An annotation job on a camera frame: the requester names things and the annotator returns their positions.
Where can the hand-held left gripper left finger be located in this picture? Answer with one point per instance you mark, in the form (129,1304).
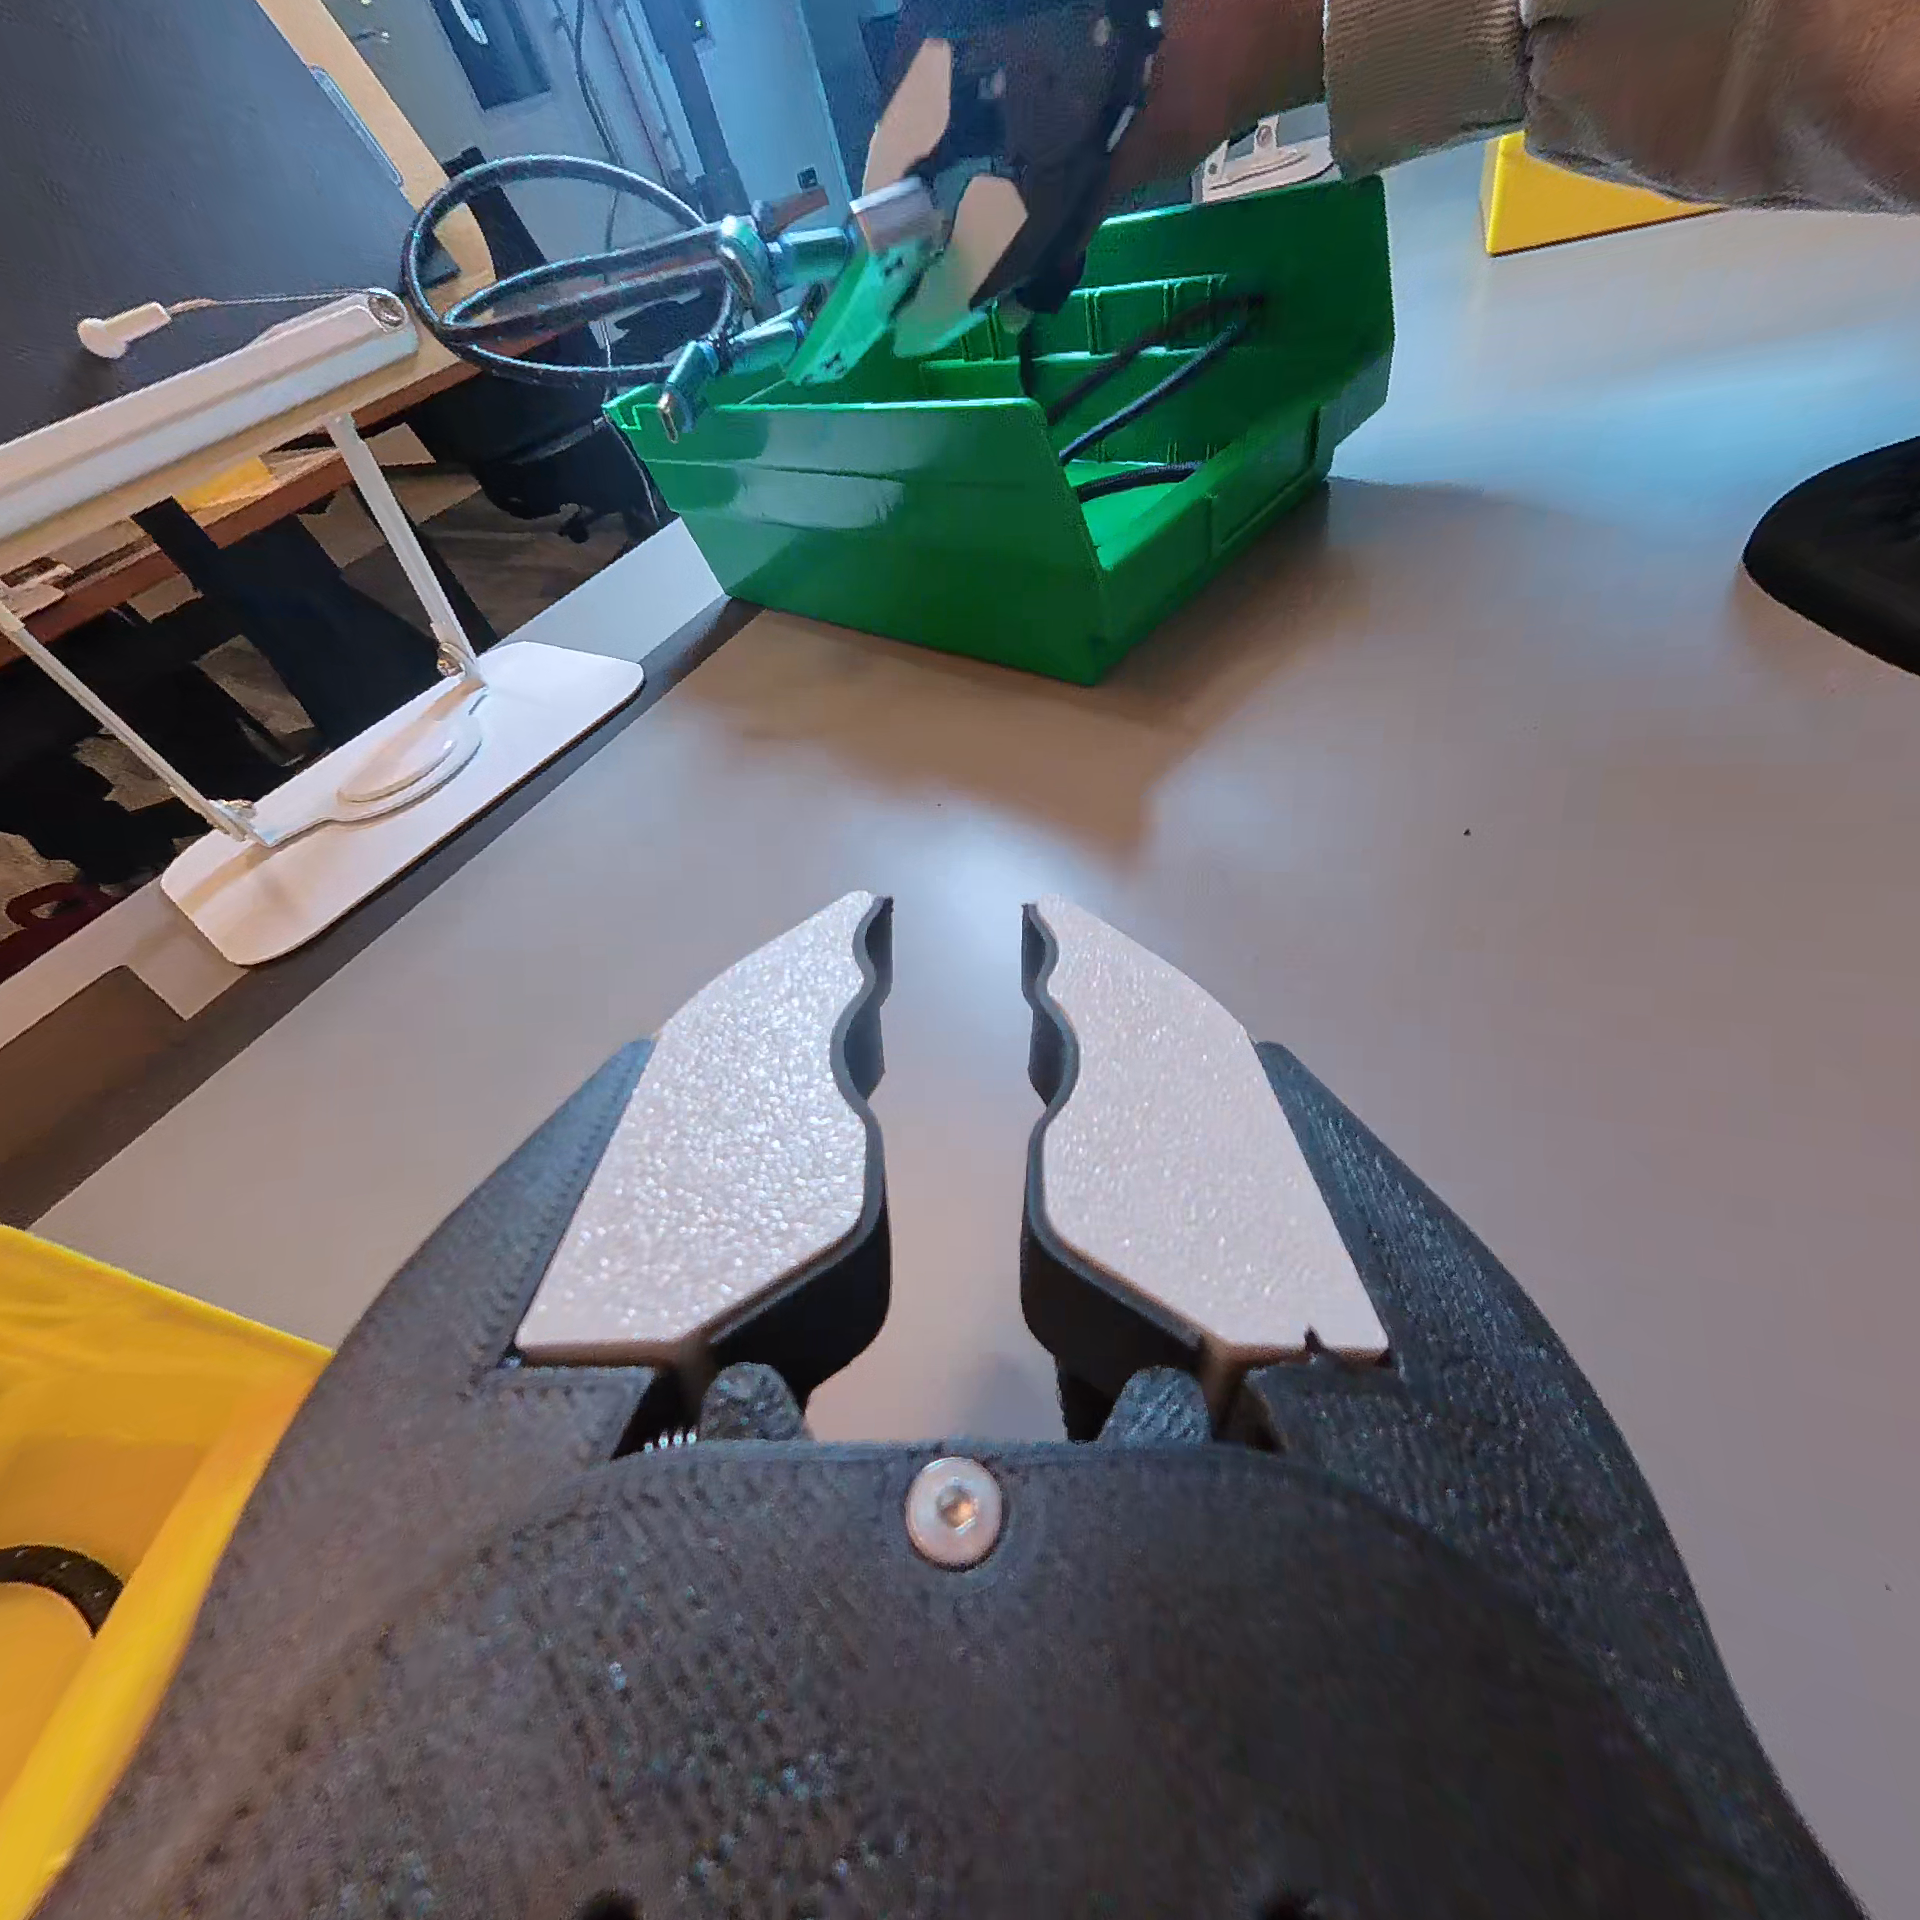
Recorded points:
(720,1171)

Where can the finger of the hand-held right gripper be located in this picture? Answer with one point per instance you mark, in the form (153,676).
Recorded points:
(913,120)
(990,240)

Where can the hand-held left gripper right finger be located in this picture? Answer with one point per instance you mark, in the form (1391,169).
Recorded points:
(1185,1171)

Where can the green plastic bin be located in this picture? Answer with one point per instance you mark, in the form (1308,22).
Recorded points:
(930,525)

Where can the yellow plastic bin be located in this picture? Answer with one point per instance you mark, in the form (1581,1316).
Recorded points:
(135,1395)
(1574,203)

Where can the person's right hand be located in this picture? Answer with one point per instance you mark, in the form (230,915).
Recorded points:
(1231,68)

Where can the black office chair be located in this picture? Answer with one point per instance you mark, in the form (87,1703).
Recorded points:
(554,451)

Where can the white board stand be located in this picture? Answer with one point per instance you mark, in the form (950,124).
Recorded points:
(225,405)

